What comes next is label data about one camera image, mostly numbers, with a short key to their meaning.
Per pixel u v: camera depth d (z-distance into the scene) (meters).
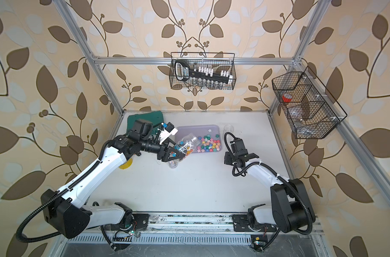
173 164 0.89
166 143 0.64
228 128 0.97
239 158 0.66
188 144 0.66
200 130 1.08
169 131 0.63
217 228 0.74
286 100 0.82
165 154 0.62
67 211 0.38
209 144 1.02
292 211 0.42
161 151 0.61
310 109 0.74
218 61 0.91
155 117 1.12
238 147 0.70
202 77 0.85
